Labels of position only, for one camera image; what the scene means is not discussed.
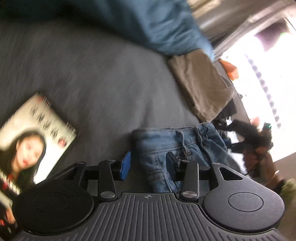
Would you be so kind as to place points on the grey curtain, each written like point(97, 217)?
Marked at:
point(222, 25)

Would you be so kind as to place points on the tan folded cloth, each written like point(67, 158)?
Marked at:
point(201, 85)

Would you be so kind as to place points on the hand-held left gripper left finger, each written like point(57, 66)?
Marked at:
point(126, 165)

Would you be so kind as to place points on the magazine with face cover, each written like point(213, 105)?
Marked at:
point(34, 143)

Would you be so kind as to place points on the blue jeans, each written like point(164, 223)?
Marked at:
point(157, 148)

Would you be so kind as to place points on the dark grey garment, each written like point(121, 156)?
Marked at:
point(227, 110)

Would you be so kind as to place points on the orange bag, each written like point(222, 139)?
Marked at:
point(230, 69)

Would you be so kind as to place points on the bright window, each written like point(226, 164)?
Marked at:
point(266, 81)

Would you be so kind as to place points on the blue pillow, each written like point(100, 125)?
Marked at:
point(161, 23)

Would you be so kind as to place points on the person's right hand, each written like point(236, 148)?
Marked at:
point(261, 162)

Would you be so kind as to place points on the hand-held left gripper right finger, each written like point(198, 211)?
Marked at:
point(172, 163)

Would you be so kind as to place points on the dark hanging cloth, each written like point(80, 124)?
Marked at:
point(272, 34)

